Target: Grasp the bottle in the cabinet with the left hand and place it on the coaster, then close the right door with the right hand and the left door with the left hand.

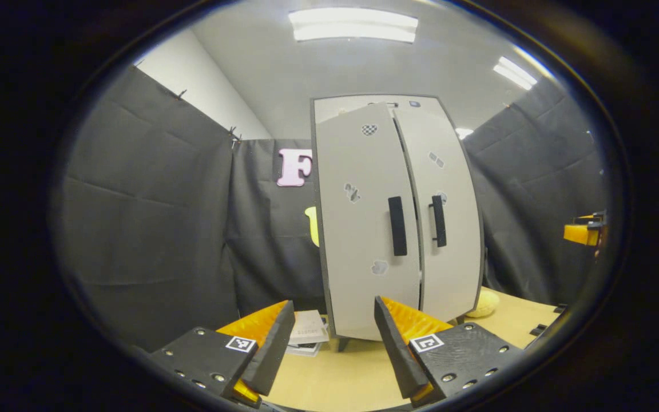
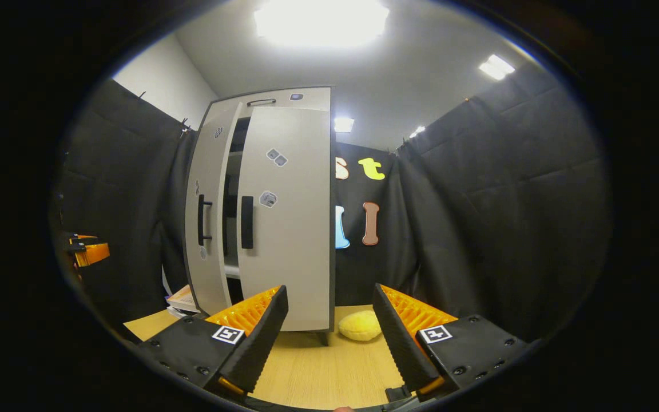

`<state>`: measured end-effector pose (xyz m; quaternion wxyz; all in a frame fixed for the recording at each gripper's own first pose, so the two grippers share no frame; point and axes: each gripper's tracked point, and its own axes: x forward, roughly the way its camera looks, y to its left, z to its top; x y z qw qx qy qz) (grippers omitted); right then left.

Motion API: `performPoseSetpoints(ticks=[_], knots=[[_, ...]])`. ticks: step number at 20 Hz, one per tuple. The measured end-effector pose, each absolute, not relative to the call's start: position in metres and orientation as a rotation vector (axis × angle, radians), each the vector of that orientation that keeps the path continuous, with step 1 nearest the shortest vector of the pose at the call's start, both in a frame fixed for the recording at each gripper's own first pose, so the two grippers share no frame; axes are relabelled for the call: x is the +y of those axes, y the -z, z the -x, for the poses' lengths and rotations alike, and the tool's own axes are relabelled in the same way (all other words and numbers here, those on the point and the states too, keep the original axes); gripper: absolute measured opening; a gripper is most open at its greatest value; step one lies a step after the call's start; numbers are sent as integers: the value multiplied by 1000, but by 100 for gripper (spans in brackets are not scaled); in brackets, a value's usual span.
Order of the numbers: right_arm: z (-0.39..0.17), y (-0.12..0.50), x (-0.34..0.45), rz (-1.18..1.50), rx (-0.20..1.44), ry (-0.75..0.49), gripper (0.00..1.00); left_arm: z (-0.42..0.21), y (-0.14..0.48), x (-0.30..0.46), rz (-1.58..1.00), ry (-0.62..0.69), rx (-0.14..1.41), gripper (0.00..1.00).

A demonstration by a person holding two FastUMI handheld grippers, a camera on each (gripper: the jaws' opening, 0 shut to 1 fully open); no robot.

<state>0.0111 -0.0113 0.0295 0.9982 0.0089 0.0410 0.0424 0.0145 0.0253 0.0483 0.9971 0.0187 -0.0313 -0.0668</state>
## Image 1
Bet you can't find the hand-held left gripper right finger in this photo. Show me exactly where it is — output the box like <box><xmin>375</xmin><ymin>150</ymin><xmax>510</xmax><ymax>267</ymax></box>
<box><xmin>374</xmin><ymin>295</ymin><xmax>525</xmax><ymax>407</ymax></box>

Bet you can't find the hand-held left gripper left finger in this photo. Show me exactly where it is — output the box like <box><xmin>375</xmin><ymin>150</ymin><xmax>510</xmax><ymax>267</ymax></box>
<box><xmin>149</xmin><ymin>299</ymin><xmax>296</xmax><ymax>408</ymax></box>

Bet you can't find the grey white cabinet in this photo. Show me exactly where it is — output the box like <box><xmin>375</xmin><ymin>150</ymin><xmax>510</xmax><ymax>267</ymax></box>
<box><xmin>311</xmin><ymin>94</ymin><xmax>486</xmax><ymax>352</ymax></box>

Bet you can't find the grey cabinet door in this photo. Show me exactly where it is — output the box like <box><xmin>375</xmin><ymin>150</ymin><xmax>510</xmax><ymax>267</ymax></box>
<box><xmin>315</xmin><ymin>103</ymin><xmax>422</xmax><ymax>342</ymax></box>
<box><xmin>394</xmin><ymin>108</ymin><xmax>483</xmax><ymax>322</ymax></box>

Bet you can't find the white flat box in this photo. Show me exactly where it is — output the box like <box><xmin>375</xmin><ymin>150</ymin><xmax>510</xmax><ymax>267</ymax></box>
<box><xmin>285</xmin><ymin>342</ymin><xmax>323</xmax><ymax>357</ymax></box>

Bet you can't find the yellow plush toy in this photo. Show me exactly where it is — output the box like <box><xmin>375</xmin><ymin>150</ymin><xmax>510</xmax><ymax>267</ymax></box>
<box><xmin>466</xmin><ymin>288</ymin><xmax>501</xmax><ymax>319</ymax></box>

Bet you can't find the black backdrop cloth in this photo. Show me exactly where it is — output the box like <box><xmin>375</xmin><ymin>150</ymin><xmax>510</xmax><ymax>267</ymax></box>
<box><xmin>55</xmin><ymin>66</ymin><xmax>608</xmax><ymax>352</ymax></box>

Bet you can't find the large ceiling light panel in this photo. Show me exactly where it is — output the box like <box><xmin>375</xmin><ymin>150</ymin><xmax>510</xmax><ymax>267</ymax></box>
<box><xmin>288</xmin><ymin>7</ymin><xmax>420</xmax><ymax>43</ymax></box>

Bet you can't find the black door handle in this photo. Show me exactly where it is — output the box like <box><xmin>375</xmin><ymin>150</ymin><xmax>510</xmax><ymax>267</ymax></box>
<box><xmin>388</xmin><ymin>196</ymin><xmax>408</xmax><ymax>256</ymax></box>
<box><xmin>428</xmin><ymin>195</ymin><xmax>447</xmax><ymax>248</ymax></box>

